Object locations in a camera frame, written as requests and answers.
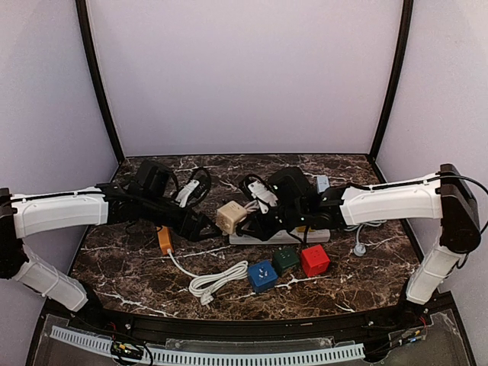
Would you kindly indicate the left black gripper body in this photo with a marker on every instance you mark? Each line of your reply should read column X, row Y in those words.
column 194, row 225

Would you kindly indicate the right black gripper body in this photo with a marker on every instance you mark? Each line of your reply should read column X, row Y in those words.
column 264, row 226

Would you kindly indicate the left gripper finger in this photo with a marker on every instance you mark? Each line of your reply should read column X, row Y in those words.
column 209, row 231
column 206, row 222

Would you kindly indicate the beige cube socket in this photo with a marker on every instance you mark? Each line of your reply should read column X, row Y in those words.
column 229, row 215

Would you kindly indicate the orange power strip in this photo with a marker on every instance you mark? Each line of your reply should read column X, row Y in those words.
column 164, row 239

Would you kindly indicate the dark green cube socket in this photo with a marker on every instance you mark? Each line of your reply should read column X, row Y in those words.
column 284, row 259

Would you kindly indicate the blue cube socket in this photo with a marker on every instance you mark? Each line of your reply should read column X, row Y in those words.
column 262, row 276

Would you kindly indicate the red cube socket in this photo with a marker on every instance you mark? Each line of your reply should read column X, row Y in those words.
column 314, row 261

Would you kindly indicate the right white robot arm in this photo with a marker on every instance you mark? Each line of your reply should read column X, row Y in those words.
column 440, row 207

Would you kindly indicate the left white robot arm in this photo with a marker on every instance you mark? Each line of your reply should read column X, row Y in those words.
column 32, row 224

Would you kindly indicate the yellow cube socket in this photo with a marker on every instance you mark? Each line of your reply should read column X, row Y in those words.
column 303, row 229

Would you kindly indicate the white power strip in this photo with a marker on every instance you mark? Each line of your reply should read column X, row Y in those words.
column 282, row 238

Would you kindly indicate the grey blue power strip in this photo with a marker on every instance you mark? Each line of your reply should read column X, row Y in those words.
column 322, row 183

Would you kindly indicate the small circuit board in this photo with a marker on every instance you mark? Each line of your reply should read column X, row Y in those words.
column 126, row 350

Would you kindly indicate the white slotted cable duct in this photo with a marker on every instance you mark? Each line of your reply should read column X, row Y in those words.
column 101, row 345

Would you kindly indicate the left black frame post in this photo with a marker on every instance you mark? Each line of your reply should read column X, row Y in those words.
column 88, row 42

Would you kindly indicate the black frame post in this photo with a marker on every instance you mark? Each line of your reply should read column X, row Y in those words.
column 88, row 42
column 394, row 79

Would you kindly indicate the right black frame post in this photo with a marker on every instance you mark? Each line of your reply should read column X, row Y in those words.
column 394, row 79

